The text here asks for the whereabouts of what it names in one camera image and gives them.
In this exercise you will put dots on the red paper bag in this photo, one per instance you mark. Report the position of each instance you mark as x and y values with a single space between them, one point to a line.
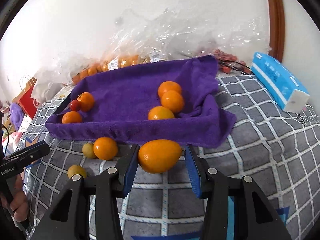
28 102
26 85

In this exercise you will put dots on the large clear plastic bag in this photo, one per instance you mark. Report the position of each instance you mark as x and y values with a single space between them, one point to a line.
185 35

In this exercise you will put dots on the clear bag of kumquats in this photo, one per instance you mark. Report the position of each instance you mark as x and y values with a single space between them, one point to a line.
155 56

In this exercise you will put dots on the brown wooden door frame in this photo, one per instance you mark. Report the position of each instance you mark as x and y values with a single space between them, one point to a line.
276 17

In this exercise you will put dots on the mandarin orange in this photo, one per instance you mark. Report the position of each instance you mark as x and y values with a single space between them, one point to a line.
170 87
86 101
72 117

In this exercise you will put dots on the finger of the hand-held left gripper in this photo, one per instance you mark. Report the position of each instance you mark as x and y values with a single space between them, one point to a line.
32 153

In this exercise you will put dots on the white patterned box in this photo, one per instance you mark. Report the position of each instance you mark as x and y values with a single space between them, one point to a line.
25 123

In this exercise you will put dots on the smooth oval orange citrus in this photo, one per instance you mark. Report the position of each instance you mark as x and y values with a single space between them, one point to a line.
105 148
172 101
159 156
160 113

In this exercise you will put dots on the clear bag of cherry tomatoes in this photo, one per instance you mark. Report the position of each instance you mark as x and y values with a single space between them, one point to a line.
225 56

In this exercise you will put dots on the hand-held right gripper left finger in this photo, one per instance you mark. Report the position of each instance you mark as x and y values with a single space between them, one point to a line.
130 172

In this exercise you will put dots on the clear bag of oranges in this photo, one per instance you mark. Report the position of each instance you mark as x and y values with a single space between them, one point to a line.
125 60

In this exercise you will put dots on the red cherry tomato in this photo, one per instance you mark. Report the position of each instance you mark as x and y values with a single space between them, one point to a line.
74 105

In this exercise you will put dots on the grey checkered blanket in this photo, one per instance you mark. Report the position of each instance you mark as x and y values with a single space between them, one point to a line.
250 142

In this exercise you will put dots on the person's left hand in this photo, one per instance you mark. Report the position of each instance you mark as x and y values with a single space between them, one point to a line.
22 200

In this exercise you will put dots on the purple towel-lined tray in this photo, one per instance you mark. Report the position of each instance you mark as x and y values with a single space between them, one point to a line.
130 92

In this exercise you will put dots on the blue tissue pack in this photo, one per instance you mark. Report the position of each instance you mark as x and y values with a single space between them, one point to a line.
272 77

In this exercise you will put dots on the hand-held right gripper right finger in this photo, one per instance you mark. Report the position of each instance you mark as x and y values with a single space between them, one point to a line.
192 172

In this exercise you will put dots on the purple plush toy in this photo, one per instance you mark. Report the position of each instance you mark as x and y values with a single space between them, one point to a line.
17 115

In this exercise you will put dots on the small yellow citrus fruit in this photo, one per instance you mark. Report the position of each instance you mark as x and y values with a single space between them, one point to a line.
88 151
77 171

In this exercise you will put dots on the blue tape strip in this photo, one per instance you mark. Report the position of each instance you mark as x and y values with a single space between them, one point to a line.
31 142
282 215

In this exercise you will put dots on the clear bag of mandarins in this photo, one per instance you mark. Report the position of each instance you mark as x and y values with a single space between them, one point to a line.
55 75

